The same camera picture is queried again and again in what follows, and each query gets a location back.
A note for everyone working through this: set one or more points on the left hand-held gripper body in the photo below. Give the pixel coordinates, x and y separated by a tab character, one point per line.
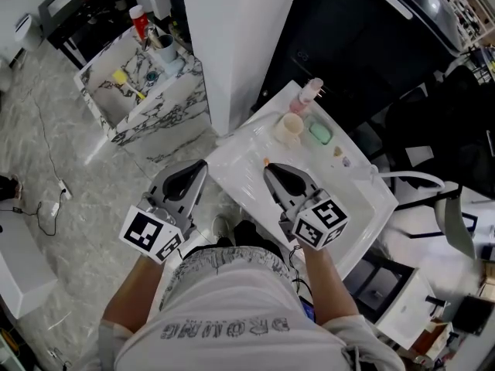
162	230

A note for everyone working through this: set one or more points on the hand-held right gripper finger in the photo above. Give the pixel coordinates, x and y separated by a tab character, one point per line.
279	193
295	184

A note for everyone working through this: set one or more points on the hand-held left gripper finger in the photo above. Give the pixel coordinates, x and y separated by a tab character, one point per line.
198	195
178	186

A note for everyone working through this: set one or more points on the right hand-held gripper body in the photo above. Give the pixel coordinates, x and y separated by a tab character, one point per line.
321	222

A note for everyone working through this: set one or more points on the person's right forearm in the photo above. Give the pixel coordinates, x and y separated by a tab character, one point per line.
328	284

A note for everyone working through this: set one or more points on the person's left forearm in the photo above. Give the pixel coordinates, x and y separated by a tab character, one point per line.
131	296

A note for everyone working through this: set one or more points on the white washbasin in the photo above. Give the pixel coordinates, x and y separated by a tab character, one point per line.
348	207

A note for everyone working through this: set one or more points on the person's left white shoe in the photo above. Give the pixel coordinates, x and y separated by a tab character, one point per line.
221	226

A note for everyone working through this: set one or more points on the small beige trinket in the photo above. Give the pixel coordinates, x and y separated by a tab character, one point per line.
338	152

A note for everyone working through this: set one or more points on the person's black shorts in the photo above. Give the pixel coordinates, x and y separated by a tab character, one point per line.
247	238

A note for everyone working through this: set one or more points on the cream cup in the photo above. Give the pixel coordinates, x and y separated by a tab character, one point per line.
288	130

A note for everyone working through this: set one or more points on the small purple trinket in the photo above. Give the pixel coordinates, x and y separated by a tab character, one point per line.
346	162

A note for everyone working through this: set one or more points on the green soap bar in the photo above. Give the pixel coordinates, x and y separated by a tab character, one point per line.
321	133

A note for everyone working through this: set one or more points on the clear soap dish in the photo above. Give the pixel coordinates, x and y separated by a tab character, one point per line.
311	119

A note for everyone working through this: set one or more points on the marble pattern sink cabinet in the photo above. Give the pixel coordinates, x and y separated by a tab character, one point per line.
174	114

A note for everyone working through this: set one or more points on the pink bottle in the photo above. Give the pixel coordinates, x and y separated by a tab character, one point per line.
303	101

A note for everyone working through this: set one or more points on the blue screen phone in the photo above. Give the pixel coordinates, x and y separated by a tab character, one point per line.
308	309

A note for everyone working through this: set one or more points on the person's white printed t-shirt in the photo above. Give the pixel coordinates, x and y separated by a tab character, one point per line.
232	307

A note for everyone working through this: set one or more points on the white power strip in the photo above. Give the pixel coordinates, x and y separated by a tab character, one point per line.
65	190

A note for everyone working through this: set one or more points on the white curved faucet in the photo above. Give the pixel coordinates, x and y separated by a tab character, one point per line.
414	174

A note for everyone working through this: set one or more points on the round sink drain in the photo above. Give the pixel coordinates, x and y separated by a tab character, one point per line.
152	76

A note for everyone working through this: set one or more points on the yellow sponge brush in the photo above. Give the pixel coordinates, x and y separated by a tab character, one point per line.
119	77

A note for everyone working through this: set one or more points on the white washbasin unit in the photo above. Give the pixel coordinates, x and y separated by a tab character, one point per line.
414	303

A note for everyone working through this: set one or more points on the light blue cup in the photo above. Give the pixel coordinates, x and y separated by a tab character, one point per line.
168	50

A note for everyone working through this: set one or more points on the grey shell chair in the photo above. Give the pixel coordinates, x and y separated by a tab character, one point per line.
458	226

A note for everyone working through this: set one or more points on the black faucet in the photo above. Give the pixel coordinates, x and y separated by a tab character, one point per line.
435	301

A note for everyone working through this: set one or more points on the white platform block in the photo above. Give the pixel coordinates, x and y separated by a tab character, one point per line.
19	269

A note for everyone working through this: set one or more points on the dark tall cabinet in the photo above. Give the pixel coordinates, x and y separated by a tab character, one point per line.
348	45

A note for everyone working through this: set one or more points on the brown white toothbrush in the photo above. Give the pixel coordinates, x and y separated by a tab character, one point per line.
154	39

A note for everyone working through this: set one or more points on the white column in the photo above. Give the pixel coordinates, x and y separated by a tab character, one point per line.
239	45

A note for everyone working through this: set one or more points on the black office chair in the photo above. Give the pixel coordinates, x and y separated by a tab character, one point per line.
444	122

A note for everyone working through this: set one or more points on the red white bottle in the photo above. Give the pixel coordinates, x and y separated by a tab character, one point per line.
140	23

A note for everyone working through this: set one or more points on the black box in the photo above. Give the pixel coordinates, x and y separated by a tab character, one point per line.
473	315

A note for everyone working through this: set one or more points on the black low table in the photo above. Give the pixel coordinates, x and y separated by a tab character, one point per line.
85	25

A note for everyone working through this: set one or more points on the white waste bin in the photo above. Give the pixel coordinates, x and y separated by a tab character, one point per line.
29	33

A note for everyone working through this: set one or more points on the cluttered wooden shelf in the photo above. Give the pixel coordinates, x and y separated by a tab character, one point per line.
472	10

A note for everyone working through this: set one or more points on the black metal frame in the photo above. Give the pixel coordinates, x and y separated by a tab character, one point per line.
406	269

